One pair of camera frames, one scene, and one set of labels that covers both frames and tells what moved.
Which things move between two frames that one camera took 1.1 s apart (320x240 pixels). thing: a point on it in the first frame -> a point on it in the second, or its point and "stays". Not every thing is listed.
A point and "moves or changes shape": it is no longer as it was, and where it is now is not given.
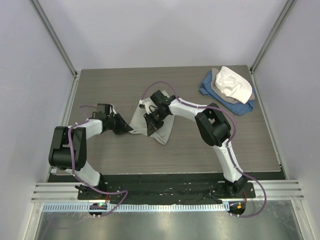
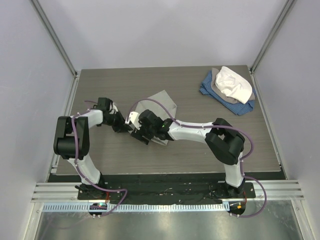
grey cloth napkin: (138, 124) moves or changes shape
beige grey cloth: (214, 72) stays
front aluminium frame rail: (278, 191) stays
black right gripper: (152, 126) -> (138, 134)
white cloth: (233, 85) stays
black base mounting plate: (151, 188) stays
